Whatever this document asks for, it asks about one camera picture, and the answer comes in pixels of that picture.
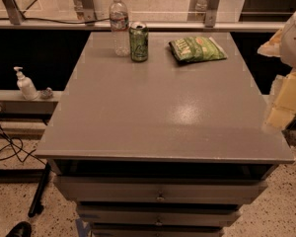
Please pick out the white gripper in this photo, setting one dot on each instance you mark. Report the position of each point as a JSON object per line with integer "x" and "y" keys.
{"x": 294, "y": 41}

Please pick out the clear plastic water bottle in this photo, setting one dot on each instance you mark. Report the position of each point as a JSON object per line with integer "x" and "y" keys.
{"x": 119, "y": 21}

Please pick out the white pump dispenser bottle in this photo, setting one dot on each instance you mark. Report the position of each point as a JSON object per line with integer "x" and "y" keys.
{"x": 26, "y": 85}

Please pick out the green chip bag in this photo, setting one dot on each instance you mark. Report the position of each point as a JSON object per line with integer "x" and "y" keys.
{"x": 197, "y": 49}

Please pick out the grey drawer cabinet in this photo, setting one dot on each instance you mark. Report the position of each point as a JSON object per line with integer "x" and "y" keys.
{"x": 160, "y": 120}

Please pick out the green soda can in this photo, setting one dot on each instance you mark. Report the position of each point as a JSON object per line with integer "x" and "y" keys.
{"x": 138, "y": 37}

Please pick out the drawer with knob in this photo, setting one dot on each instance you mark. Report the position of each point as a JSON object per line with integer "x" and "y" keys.
{"x": 110, "y": 190}
{"x": 159, "y": 215}

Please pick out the top drawer with knob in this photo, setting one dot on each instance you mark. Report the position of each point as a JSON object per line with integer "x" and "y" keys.
{"x": 110, "y": 190}

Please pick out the small crumpled foil object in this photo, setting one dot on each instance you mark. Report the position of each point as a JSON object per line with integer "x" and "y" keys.
{"x": 46, "y": 93}

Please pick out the black table leg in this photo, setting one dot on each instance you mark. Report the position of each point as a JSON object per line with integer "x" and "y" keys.
{"x": 36, "y": 206}

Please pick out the black shoe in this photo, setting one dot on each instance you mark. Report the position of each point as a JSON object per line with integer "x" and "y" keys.
{"x": 22, "y": 229}

